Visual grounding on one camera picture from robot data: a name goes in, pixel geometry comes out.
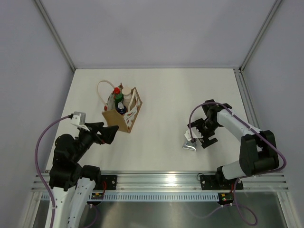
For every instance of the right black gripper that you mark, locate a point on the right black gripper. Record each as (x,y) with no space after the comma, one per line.
(205,141)

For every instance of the green dish soap bottle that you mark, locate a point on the green dish soap bottle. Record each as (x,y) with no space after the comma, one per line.
(118,96)

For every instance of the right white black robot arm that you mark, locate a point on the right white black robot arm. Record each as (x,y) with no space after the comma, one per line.
(257,155)

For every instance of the white slotted cable duct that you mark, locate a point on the white slotted cable duct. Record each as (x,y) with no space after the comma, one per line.
(153,197)

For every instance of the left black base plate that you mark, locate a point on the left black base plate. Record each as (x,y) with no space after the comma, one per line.
(109,182)

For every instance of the orange blue spray bottle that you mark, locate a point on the orange blue spray bottle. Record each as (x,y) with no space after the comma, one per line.
(121,109)

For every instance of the right aluminium frame post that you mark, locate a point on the right aluminium frame post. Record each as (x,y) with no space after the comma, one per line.
(262,31)

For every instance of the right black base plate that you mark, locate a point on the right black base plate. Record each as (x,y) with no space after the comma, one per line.
(215,182)

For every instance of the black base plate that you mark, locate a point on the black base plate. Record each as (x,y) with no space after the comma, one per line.
(109,182)
(215,182)

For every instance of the silver toothpaste tube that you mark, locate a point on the silver toothpaste tube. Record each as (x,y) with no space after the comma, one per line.
(190,145)

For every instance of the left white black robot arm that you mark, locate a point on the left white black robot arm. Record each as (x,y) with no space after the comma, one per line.
(71,184)

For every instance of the right side aluminium rail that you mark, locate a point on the right side aluminium rail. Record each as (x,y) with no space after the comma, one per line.
(246,98)

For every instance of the aluminium mounting rail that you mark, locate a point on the aluminium mounting rail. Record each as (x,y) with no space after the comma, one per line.
(189,181)

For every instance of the left aluminium frame post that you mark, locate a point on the left aluminium frame post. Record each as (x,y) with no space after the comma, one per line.
(54,33)

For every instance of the aluminium frame post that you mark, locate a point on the aluminium frame post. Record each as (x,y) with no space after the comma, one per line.
(54,33)
(262,31)

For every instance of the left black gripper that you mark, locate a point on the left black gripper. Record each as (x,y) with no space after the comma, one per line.
(107,133)

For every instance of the beige pump lotion bottle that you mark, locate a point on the beige pump lotion bottle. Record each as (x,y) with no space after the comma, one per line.
(129,98)

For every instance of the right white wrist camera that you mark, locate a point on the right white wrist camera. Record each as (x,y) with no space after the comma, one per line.
(192,133)

